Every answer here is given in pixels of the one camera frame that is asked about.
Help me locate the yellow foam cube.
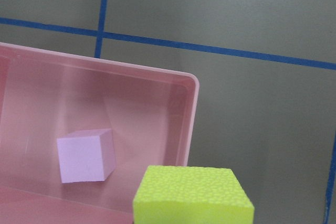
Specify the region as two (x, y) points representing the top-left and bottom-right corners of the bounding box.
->
(133, 165), (255, 223)

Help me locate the pink foam cube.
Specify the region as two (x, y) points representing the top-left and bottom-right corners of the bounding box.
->
(57, 129), (117, 184)

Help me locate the pink plastic bin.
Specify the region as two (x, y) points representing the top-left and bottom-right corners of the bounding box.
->
(1, 43), (200, 223)

